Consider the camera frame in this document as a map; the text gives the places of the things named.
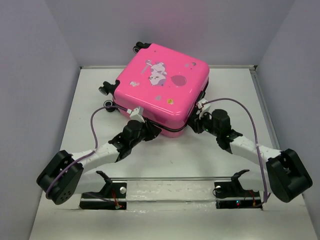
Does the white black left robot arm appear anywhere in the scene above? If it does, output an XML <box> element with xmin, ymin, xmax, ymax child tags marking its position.
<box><xmin>36</xmin><ymin>120</ymin><xmax>162</xmax><ymax>205</ymax></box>

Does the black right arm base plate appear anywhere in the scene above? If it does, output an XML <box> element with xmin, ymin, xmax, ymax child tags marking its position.
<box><xmin>212</xmin><ymin>181</ymin><xmax>262</xmax><ymax>210</ymax></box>

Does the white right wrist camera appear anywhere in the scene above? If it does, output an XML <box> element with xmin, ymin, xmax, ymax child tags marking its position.
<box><xmin>196</xmin><ymin>98</ymin><xmax>211</xmax><ymax>115</ymax></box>

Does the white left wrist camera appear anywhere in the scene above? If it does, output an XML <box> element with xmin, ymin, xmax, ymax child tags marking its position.
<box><xmin>126</xmin><ymin>106</ymin><xmax>145</xmax><ymax>123</ymax></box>

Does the pink suitcase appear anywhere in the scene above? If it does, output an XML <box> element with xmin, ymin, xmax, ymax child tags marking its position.
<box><xmin>98</xmin><ymin>41</ymin><xmax>210</xmax><ymax>138</ymax></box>

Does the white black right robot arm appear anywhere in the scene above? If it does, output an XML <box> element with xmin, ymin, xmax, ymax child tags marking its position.
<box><xmin>187</xmin><ymin>109</ymin><xmax>313</xmax><ymax>203</ymax></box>

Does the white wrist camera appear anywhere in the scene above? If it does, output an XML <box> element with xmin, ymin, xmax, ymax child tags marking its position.
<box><xmin>126</xmin><ymin>106</ymin><xmax>145</xmax><ymax>123</ymax></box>
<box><xmin>196</xmin><ymin>98</ymin><xmax>211</xmax><ymax>115</ymax></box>

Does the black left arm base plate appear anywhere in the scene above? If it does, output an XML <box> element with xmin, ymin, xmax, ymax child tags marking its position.
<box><xmin>79</xmin><ymin>181</ymin><xmax>127</xmax><ymax>211</ymax></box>

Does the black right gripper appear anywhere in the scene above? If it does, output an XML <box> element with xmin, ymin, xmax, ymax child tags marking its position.
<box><xmin>186</xmin><ymin>110</ymin><xmax>220</xmax><ymax>138</ymax></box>

